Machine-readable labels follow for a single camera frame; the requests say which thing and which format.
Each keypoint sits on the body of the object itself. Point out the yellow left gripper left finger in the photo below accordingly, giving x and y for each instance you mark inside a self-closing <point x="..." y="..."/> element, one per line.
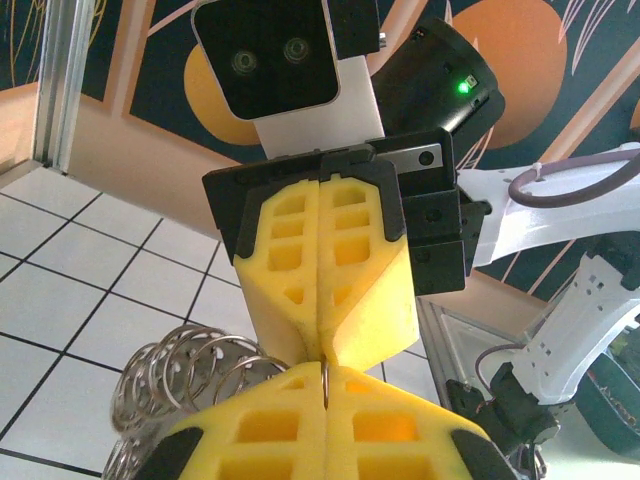
<point x="260" y="440"/>

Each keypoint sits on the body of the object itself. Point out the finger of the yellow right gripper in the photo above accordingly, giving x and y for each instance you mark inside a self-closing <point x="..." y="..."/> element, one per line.
<point x="370" y="300"/>
<point x="280" y="290"/>

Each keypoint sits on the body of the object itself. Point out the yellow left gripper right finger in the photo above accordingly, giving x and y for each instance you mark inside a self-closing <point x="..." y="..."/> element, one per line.
<point x="400" y="440"/>

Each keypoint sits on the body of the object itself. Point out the metal band of key rings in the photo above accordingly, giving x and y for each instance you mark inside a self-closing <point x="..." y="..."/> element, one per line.
<point x="150" y="400"/>

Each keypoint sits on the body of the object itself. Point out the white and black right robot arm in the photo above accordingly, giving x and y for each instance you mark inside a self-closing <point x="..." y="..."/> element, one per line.
<point x="550" y="225"/>

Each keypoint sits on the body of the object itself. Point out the aluminium side rail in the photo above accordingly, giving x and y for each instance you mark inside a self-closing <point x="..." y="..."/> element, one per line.
<point x="450" y="340"/>

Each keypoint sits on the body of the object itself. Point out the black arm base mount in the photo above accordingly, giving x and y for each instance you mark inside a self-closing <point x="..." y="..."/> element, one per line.
<point x="515" y="400"/>

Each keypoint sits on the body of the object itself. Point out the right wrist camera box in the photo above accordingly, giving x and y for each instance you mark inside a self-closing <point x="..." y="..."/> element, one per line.
<point x="270" y="60"/>

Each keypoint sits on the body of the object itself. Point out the aluminium corner post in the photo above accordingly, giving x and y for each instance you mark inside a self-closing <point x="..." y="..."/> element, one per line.
<point x="65" y="85"/>

